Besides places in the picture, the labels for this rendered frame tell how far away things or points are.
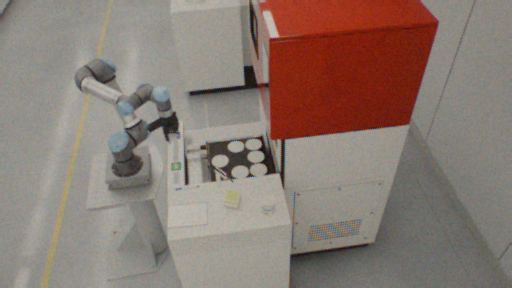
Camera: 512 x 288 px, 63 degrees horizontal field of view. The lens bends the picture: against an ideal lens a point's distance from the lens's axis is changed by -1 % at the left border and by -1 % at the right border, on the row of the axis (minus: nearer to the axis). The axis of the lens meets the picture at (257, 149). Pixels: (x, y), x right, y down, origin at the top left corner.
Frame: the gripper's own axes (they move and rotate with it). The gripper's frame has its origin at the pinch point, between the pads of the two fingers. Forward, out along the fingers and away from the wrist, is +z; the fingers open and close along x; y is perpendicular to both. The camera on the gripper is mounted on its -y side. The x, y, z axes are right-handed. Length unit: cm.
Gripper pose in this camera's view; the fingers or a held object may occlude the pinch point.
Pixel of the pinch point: (168, 142)
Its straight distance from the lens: 232.5
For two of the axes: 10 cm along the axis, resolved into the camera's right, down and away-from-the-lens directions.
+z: 0.3, 7.1, 7.1
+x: -1.2, -7.0, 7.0
